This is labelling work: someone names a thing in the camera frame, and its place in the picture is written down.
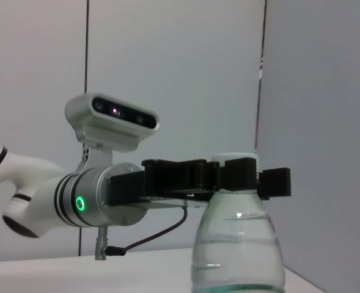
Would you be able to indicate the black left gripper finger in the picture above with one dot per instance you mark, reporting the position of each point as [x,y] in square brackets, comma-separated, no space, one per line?
[277,183]

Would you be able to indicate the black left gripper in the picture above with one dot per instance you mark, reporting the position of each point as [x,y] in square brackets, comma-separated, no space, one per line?
[167,183]

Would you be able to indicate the clear water bottle green label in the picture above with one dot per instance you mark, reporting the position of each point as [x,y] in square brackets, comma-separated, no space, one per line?
[237,244]

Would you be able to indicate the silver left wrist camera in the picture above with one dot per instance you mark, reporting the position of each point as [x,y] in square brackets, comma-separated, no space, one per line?
[106,131]

